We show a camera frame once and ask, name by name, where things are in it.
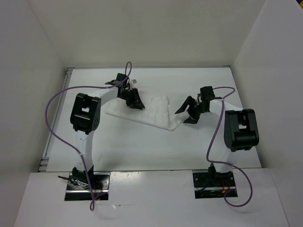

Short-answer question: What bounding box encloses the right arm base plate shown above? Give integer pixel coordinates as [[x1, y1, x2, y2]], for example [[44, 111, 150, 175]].
[[192, 171, 238, 199]]

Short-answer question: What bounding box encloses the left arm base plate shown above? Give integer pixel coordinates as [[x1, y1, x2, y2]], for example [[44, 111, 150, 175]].
[[64, 172, 110, 201]]

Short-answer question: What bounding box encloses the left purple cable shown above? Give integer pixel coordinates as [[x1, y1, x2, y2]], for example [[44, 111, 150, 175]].
[[45, 61, 133, 211]]

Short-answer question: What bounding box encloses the aluminium table edge rail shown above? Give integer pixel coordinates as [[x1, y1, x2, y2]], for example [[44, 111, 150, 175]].
[[38, 68, 74, 172]]

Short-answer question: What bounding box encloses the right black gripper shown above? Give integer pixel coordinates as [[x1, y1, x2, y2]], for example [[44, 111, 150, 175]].
[[175, 96, 207, 124]]

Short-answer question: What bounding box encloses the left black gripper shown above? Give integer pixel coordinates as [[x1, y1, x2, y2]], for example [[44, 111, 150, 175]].
[[118, 87, 145, 110]]

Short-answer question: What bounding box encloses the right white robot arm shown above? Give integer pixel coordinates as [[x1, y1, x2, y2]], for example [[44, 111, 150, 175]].
[[175, 86, 259, 186]]

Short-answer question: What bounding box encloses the white fabric skirt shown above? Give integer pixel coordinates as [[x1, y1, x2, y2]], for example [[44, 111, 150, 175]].
[[106, 94, 187, 131]]

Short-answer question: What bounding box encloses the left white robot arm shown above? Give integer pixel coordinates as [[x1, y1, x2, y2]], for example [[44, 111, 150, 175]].
[[70, 73, 145, 189]]

